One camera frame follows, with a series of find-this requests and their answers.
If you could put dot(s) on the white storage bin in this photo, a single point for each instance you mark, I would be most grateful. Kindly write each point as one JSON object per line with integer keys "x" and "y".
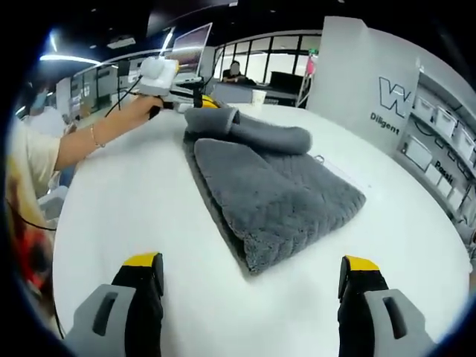
{"x": 424, "y": 107}
{"x": 465, "y": 140}
{"x": 445, "y": 121}

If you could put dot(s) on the large display screen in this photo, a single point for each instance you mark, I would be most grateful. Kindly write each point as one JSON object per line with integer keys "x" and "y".
{"x": 191, "y": 52}

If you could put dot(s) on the white paper cup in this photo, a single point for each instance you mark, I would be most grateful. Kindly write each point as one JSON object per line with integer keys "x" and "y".
{"x": 259, "y": 98}

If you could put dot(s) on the grey towel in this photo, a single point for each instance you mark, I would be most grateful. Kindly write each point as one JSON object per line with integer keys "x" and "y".
{"x": 267, "y": 189}

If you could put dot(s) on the person's printed cream shirt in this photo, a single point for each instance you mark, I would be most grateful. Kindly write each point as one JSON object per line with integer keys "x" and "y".
{"x": 26, "y": 167}

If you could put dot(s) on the black monitor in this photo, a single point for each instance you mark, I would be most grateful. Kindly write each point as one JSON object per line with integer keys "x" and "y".
{"x": 284, "y": 80}

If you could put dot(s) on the person's left hand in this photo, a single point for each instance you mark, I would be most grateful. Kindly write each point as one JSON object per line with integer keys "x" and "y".
{"x": 148, "y": 104}

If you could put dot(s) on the grey metal shelf rack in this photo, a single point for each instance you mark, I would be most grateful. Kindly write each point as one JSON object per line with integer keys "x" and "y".
{"x": 442, "y": 148}

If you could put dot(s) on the pink hanging item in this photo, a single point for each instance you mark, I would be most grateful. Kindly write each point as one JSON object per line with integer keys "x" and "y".
{"x": 311, "y": 66}

